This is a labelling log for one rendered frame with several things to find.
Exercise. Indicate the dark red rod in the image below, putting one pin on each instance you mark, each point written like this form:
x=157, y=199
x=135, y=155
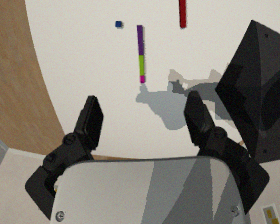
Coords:
x=182, y=13

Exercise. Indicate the small blue cube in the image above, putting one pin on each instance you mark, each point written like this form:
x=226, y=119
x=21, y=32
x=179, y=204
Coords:
x=118, y=24

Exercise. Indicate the purple rod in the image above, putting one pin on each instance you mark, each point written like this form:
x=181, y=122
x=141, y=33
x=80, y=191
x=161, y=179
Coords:
x=140, y=39

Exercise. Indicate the lime green rod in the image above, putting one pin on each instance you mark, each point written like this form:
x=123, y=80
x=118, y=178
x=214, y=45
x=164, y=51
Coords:
x=141, y=65

